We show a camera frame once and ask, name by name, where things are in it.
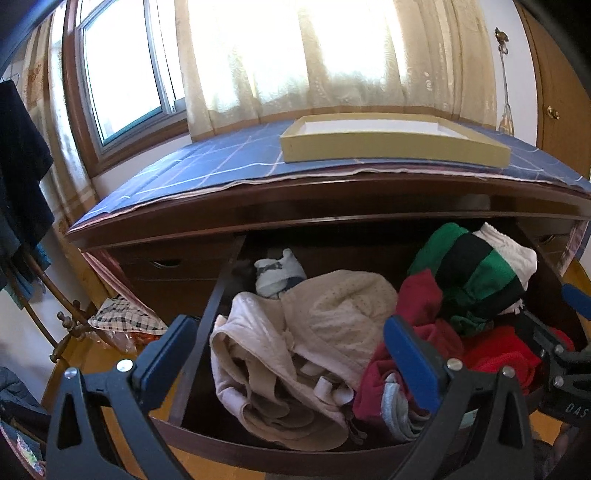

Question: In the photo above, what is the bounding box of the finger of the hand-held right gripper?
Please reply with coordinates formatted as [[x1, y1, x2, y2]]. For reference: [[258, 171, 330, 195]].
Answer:
[[561, 284, 591, 320], [515, 310, 591, 393]]

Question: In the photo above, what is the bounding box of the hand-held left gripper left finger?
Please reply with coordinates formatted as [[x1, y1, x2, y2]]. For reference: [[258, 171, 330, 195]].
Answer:
[[45, 315, 199, 480]]

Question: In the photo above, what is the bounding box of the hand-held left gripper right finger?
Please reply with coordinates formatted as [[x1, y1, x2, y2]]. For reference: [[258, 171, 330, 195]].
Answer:
[[383, 315, 548, 480]]

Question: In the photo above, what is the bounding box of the bright red underwear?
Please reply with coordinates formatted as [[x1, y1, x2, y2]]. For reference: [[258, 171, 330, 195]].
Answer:
[[462, 325, 575, 398]]

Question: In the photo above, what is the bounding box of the grey blue underwear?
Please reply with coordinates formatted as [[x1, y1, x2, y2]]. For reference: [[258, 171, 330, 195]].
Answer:
[[381, 373, 433, 442]]

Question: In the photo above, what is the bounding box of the dark red underwear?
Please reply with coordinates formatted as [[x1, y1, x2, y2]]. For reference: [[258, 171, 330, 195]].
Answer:
[[353, 270, 465, 422]]

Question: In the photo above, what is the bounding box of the white underwear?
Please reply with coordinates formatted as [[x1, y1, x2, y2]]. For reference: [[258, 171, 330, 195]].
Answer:
[[473, 223, 539, 315]]

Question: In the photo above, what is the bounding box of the cream dotted underwear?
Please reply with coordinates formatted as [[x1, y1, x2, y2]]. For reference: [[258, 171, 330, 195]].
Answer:
[[281, 270, 400, 393]]

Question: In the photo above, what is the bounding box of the green black striped underwear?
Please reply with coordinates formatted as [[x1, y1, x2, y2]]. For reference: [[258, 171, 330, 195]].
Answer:
[[409, 223, 527, 336]]

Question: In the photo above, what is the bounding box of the beige underwear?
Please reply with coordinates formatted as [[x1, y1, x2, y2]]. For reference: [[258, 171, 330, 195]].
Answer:
[[240, 346, 356, 452]]

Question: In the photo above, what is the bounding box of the large wooden dresser drawer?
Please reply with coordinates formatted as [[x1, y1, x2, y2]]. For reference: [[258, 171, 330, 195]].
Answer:
[[148, 222, 583, 480]]

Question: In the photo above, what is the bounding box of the beige cardboard tray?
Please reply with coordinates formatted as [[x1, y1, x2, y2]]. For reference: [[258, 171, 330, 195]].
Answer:
[[280, 113, 511, 168]]

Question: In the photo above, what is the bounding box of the small dresser drawer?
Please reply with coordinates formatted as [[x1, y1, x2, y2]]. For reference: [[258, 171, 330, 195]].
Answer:
[[113, 251, 234, 281], [131, 278, 215, 319], [529, 232, 573, 259]]

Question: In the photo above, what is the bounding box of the pale pink underwear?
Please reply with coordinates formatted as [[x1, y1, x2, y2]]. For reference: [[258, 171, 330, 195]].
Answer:
[[210, 292, 298, 416]]

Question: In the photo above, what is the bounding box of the orange plastic bag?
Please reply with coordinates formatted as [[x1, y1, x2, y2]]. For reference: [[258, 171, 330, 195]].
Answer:
[[111, 330, 161, 356]]

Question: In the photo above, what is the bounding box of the black white checked cloth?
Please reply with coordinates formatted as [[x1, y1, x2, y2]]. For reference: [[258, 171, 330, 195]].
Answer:
[[88, 295, 169, 335]]

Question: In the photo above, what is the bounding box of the wooden coat rack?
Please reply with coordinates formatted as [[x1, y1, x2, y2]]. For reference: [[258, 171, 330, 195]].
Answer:
[[18, 249, 123, 365]]

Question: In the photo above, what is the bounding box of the white blue patterned sock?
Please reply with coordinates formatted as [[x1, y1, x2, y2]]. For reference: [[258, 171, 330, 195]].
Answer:
[[254, 248, 308, 300]]

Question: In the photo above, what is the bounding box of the dark grey cloth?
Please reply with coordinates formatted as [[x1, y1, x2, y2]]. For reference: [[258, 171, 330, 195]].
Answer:
[[0, 367, 50, 433]]

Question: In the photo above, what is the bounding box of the teal hanging garment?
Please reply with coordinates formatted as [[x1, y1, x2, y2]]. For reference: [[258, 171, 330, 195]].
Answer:
[[0, 217, 52, 310]]

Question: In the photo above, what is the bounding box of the colourful printed cloth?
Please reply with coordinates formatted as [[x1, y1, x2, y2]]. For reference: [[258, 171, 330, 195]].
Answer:
[[14, 433, 48, 480]]

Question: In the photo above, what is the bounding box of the dark wooden dresser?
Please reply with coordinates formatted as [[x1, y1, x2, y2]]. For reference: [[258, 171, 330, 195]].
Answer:
[[67, 173, 591, 324]]

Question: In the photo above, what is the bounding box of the patterned side curtain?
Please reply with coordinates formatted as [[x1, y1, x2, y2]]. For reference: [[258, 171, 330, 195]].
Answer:
[[18, 9, 100, 296]]

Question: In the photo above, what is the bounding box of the blue checked tablecloth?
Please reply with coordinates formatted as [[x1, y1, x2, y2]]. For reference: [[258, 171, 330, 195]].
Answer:
[[67, 117, 591, 301]]

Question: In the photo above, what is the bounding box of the curtain tie tassel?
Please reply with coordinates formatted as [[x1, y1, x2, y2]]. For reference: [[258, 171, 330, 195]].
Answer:
[[496, 51, 516, 136]]

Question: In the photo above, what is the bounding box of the wooden wardrobe door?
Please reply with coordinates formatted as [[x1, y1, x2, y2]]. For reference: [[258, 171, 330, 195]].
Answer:
[[515, 0, 591, 183]]

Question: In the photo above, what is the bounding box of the dark navy hanging garment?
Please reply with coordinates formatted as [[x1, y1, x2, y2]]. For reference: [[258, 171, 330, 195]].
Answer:
[[0, 79, 55, 259]]

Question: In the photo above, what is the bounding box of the wooden framed window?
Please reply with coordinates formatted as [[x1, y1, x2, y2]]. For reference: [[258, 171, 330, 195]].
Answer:
[[62, 0, 192, 178]]

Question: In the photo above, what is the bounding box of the cream sheer curtain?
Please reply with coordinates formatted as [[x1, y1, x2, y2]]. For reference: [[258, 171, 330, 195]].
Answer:
[[175, 0, 499, 141]]

